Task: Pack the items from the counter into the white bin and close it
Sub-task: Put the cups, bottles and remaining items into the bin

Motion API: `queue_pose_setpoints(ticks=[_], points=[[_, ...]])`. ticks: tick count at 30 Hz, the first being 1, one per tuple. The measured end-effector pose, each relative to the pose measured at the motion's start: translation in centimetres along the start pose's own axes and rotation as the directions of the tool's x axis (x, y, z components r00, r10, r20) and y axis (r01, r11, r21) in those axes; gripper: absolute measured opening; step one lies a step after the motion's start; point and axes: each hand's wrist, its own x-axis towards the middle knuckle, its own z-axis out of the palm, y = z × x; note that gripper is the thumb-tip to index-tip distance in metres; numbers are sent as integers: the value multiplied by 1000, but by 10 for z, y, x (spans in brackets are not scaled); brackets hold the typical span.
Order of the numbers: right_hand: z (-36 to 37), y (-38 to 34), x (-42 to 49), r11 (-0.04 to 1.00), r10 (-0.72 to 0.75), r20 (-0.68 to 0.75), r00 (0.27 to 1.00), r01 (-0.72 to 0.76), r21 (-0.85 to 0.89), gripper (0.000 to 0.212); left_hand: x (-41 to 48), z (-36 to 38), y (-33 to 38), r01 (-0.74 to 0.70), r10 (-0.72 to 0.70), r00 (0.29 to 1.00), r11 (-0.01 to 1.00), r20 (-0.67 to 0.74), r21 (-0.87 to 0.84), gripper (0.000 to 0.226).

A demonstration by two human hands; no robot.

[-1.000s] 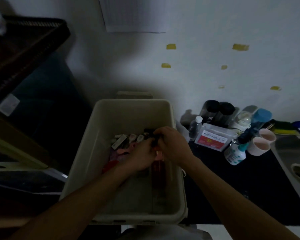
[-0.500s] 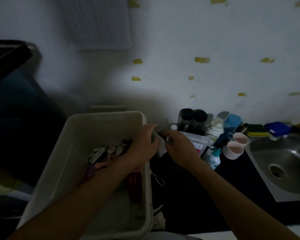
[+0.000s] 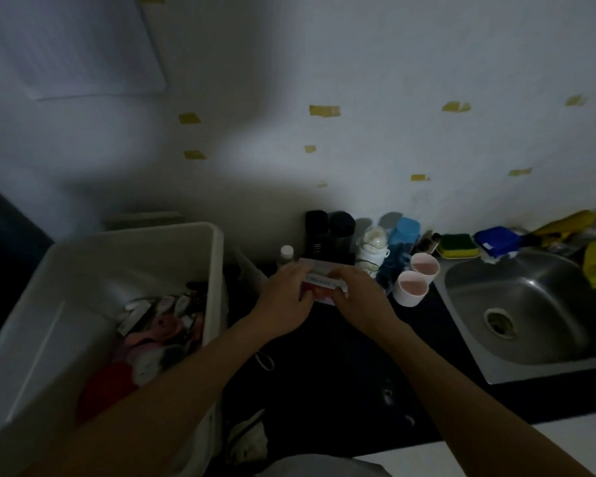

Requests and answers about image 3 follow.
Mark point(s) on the person's left hand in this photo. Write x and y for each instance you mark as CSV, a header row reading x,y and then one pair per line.
x,y
283,305

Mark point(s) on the person's right hand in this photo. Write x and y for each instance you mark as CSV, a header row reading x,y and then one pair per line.
x,y
367,307

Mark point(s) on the zip pouch red label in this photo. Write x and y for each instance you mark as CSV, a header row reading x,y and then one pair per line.
x,y
323,283

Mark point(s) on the white cup pink inside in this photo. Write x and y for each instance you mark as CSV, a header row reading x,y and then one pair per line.
x,y
411,289
424,265

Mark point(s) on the clear bottle white cap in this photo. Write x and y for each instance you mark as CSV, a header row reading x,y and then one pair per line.
x,y
286,254

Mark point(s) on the cream plush covered bottle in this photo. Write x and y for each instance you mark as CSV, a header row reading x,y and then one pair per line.
x,y
372,248

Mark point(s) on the blue plastic bottle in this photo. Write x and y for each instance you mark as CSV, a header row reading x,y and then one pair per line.
x,y
405,233

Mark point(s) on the pink red slim tube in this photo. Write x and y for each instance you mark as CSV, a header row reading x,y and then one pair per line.
x,y
198,325

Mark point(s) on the pink white small bottle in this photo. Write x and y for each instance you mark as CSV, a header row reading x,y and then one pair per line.
x,y
166,304
182,303

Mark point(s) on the pink hairbrush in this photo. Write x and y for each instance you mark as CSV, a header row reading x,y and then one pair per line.
x,y
164,325

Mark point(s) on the cream umbrella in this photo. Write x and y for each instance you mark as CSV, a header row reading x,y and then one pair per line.
x,y
248,437

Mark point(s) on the clear cotton swab box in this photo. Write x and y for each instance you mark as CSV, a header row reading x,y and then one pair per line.
x,y
151,365

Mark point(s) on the orange red round jar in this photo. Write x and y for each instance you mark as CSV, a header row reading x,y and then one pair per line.
x,y
107,389

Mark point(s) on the white plastic storage bin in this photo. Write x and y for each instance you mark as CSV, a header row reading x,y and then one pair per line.
x,y
54,273

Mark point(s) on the person's left forearm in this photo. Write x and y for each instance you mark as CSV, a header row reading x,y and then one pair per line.
x,y
154,407

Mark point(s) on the person's right forearm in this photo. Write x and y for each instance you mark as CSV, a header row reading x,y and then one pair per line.
x,y
477,407

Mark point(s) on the person's grey shirt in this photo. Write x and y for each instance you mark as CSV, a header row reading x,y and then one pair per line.
x,y
323,466

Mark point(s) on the black table countertop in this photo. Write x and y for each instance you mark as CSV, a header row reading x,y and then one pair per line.
x,y
352,392

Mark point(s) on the yellow green sponge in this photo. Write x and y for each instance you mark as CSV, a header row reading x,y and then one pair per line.
x,y
458,245

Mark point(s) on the white rag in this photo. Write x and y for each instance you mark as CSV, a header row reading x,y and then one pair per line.
x,y
496,258

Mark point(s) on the blue scouring pad pack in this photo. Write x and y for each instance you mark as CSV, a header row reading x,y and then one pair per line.
x,y
496,240

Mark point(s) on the steel sink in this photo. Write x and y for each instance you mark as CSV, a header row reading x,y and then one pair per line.
x,y
536,293

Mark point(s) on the metal faucet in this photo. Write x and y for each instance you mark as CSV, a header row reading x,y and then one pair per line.
x,y
529,239

